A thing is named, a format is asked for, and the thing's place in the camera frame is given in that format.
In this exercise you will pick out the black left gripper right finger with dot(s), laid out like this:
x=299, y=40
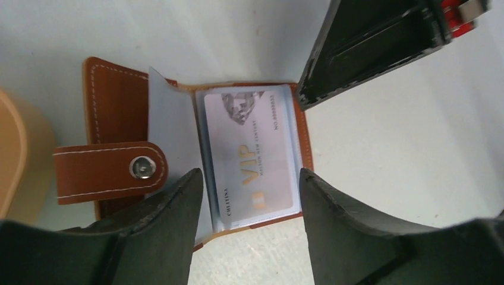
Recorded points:
x=350, y=242

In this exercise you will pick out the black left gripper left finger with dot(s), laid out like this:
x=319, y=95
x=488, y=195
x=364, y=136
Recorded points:
x=151, y=242

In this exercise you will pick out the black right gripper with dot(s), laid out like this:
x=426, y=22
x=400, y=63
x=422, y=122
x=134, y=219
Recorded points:
x=363, y=39

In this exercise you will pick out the brown leather card holder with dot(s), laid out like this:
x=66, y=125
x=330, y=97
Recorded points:
x=115, y=109

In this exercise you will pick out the white striped credit cards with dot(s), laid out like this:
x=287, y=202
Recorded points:
x=253, y=157

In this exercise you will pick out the orange plastic tray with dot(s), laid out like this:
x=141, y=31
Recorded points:
x=27, y=167

